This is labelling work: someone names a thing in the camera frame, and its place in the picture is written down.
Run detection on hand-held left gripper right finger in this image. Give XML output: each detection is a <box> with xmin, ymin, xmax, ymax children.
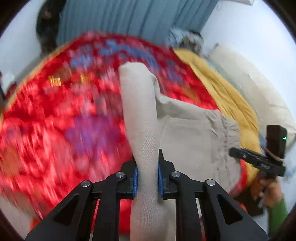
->
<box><xmin>158</xmin><ymin>149</ymin><xmax>270</xmax><ymax>241</ymax></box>

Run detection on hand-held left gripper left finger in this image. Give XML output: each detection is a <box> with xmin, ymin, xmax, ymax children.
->
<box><xmin>25</xmin><ymin>160</ymin><xmax>139</xmax><ymax>241</ymax></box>

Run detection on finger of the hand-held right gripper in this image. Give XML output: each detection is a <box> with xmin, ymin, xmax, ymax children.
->
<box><xmin>228</xmin><ymin>147</ymin><xmax>252</xmax><ymax>164</ymax></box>

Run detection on beige pants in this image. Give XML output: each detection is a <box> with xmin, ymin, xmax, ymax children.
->
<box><xmin>118</xmin><ymin>62</ymin><xmax>242</xmax><ymax>241</ymax></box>

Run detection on person's green-sleeved right forearm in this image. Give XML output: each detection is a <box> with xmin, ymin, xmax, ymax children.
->
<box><xmin>266</xmin><ymin>197</ymin><xmax>288</xmax><ymax>237</ymax></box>

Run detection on person's right hand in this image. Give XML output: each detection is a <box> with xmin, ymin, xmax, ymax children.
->
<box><xmin>251</xmin><ymin>173</ymin><xmax>281</xmax><ymax>208</ymax></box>

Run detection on yellow knitted blanket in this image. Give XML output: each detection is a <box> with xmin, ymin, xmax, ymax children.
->
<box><xmin>173</xmin><ymin>48</ymin><xmax>263</xmax><ymax>186</ymax></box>

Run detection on cream pillow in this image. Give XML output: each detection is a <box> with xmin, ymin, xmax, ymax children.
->
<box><xmin>209</xmin><ymin>44</ymin><xmax>296</xmax><ymax>149</ymax></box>

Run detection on red floral satin blanket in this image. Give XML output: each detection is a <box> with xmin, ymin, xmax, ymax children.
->
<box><xmin>0</xmin><ymin>31</ymin><xmax>255</xmax><ymax>234</ymax></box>

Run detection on blue patterned cloth pile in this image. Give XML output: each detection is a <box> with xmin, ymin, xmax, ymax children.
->
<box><xmin>167</xmin><ymin>27</ymin><xmax>204</xmax><ymax>52</ymax></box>

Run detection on blue-grey curtain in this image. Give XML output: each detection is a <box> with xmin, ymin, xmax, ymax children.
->
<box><xmin>57</xmin><ymin>0</ymin><xmax>219</xmax><ymax>47</ymax></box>

